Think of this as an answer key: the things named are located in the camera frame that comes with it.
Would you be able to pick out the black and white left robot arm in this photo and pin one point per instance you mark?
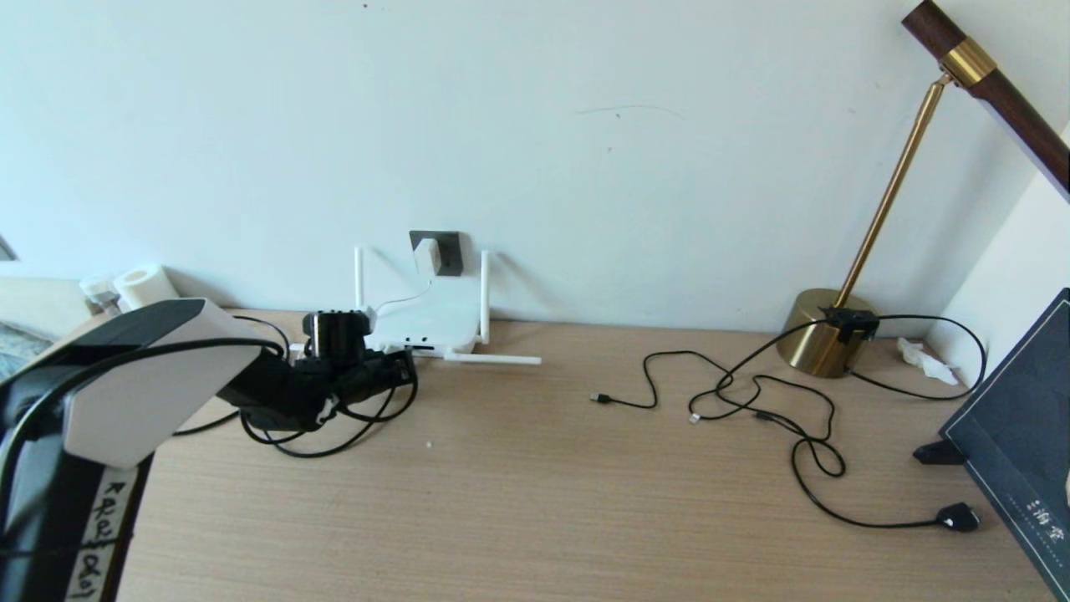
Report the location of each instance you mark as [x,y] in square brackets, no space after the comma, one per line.
[142,393]

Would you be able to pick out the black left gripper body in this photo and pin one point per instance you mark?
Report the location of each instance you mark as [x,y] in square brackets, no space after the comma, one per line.
[372,378]

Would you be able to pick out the black junction box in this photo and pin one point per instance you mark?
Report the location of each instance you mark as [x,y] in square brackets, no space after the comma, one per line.
[848,321]

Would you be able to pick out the grey wall socket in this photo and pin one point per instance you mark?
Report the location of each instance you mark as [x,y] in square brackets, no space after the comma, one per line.
[453,249]

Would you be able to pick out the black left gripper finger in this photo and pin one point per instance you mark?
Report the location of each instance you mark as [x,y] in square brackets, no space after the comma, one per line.
[405,364]

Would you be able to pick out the small clear jar white lid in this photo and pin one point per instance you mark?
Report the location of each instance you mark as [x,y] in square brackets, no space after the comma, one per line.
[99,291]

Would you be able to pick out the white square power adapter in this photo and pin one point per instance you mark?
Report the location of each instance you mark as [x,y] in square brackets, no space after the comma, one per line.
[427,255]

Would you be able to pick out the white toilet paper roll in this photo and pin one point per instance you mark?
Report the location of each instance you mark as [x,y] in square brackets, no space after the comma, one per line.
[146,284]

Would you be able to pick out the crumpled white tissue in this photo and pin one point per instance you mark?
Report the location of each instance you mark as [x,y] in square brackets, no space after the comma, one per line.
[919,355]

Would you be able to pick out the grey patterned cloth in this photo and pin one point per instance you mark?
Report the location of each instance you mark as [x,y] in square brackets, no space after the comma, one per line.
[12,343]

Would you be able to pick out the white router with four antennas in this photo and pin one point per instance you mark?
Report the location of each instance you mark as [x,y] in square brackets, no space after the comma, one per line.
[426,318]

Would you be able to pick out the dark blue framed board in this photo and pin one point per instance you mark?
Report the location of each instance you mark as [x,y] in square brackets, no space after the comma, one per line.
[1016,426]

